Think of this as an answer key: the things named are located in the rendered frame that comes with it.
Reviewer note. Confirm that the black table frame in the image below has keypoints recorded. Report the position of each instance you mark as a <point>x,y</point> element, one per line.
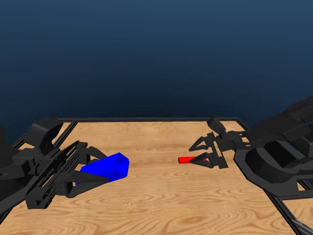
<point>156,119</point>

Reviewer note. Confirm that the thin red peg bar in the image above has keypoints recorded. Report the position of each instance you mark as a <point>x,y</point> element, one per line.
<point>184,160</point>

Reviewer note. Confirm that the blue hollow socket block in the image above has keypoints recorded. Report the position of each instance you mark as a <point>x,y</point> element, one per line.
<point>110,166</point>

